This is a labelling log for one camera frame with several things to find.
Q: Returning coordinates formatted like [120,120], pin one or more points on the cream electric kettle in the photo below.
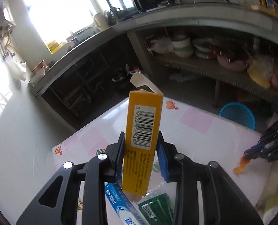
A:
[100,21]

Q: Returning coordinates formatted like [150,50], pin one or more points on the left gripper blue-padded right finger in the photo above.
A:
[223,201]

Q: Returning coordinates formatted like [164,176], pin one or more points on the orange peel piece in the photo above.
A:
[244,161]

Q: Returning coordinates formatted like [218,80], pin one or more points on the white plastic bag on shelf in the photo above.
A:
[161,46]

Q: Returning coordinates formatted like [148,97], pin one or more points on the yellow box on windowsill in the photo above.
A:
[53,47]

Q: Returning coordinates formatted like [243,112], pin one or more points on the green plastic bottle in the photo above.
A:
[157,210]

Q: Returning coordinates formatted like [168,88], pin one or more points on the blue plastic trash basket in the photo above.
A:
[238,113]

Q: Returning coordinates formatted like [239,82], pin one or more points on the pink patterned table cover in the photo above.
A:
[198,134]

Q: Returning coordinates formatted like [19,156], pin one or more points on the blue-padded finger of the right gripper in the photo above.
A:
[266,148]
[270,135]

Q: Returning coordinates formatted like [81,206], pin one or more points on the white water heater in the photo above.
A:
[6,19]

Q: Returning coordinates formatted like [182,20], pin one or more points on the copper coloured pot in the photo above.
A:
[39,66]

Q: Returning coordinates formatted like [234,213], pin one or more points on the wooden cutting board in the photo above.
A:
[264,10]

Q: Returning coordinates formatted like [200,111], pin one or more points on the white bowl on counter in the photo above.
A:
[37,76]

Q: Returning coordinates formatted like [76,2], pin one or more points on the pink pot on shelf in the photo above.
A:
[235,62]

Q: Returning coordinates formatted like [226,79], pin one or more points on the yellow cardboard box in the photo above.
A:
[142,129]

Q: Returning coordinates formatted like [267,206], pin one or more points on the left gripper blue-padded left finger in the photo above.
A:
[57,201]

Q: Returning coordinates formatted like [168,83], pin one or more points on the stack of white bowls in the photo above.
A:
[182,46]

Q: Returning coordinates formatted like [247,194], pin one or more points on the blue toothpaste box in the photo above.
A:
[123,207]

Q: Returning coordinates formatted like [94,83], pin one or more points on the yellow plastic bag on shelf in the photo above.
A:
[261,69]

